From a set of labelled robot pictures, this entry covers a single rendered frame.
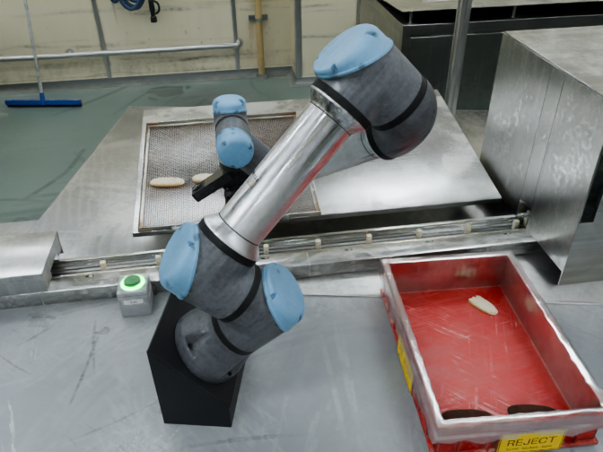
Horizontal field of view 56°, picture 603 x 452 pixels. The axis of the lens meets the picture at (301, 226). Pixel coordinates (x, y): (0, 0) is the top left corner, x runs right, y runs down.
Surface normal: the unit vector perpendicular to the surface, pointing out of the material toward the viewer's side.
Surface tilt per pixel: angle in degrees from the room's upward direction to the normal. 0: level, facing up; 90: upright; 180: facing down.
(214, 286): 81
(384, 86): 85
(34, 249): 0
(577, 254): 90
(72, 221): 0
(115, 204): 0
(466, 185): 10
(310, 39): 90
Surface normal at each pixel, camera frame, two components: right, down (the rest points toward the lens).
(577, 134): -0.99, 0.10
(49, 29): 0.15, 0.56
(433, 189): 0.01, -0.71
